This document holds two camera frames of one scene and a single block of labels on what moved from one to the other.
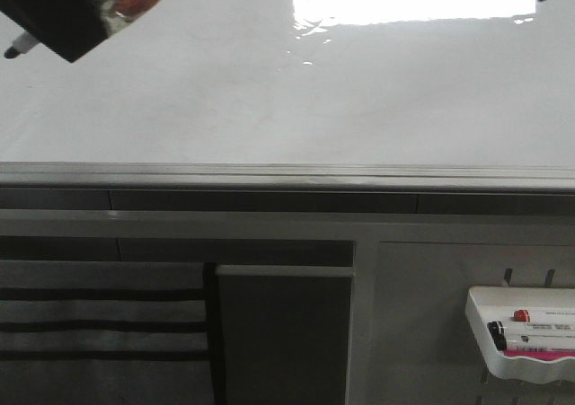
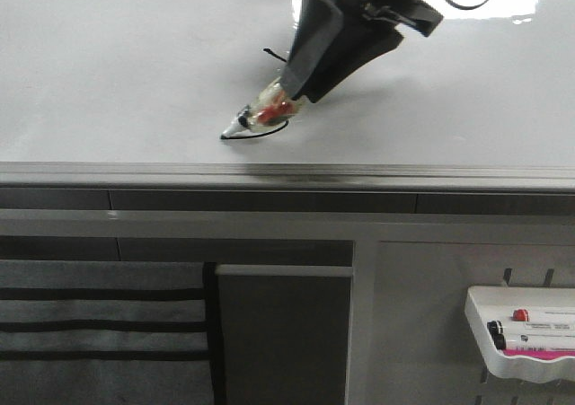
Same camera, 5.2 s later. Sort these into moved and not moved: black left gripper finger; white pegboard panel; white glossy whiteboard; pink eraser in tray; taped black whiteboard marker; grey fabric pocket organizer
Moved: taped black whiteboard marker; black left gripper finger
Not moved: grey fabric pocket organizer; white glossy whiteboard; pink eraser in tray; white pegboard panel
